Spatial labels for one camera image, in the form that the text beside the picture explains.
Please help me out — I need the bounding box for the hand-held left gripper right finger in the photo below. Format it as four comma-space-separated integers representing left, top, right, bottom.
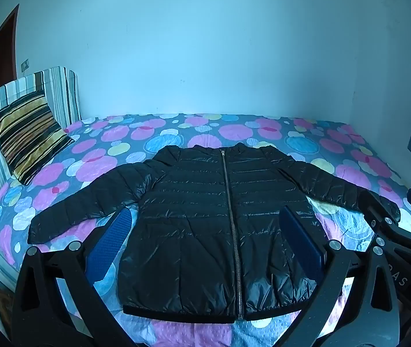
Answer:
281, 205, 402, 347

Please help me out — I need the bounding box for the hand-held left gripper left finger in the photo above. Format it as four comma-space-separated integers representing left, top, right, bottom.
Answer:
12, 208, 134, 347

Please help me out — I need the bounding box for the black puffer jacket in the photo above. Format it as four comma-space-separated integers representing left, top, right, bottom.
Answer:
27, 143, 402, 322

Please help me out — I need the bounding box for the bed with polka dot sheet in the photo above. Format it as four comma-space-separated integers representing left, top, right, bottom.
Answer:
0, 112, 411, 347

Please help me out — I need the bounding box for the yellow black striped pillow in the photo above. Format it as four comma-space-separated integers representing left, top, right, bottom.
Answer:
0, 90, 75, 185

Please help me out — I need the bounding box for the striped padded headboard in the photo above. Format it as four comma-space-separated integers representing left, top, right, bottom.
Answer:
0, 66, 82, 290

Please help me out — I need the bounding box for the brown wooden door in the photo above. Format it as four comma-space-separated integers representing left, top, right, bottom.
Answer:
0, 3, 20, 89

